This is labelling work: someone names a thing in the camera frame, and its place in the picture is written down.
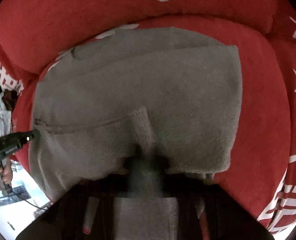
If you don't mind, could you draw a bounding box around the person's left hand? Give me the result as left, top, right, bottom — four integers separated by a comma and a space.
0, 159, 13, 184

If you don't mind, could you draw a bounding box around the black cable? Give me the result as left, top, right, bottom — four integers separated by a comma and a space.
10, 191, 49, 211

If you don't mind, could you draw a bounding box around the grey fleece garment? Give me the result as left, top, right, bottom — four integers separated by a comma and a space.
29, 28, 242, 239

